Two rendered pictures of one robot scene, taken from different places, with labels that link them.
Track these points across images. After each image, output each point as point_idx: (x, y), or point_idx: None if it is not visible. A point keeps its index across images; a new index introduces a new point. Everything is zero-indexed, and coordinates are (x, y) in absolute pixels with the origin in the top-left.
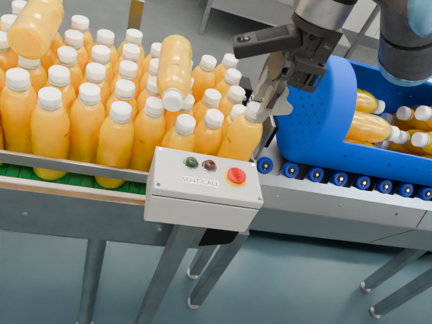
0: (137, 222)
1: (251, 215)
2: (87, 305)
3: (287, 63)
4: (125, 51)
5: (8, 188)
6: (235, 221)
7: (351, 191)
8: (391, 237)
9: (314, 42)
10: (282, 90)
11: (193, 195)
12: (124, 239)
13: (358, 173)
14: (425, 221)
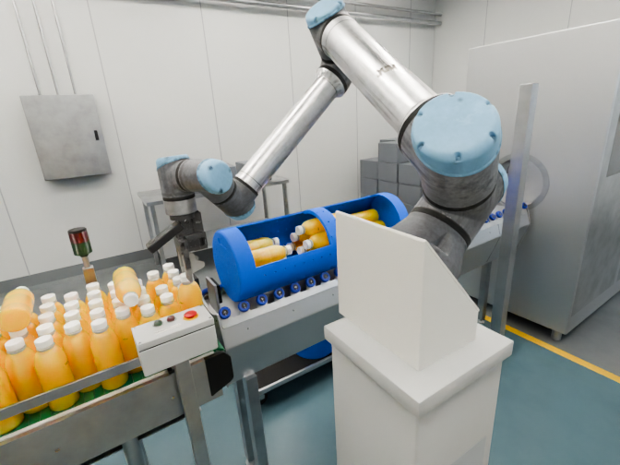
0: (152, 401)
1: (212, 331)
2: None
3: (181, 240)
4: (89, 295)
5: (34, 431)
6: (206, 341)
7: (293, 296)
8: None
9: (189, 223)
10: (187, 254)
11: (166, 337)
12: (151, 426)
13: None
14: None
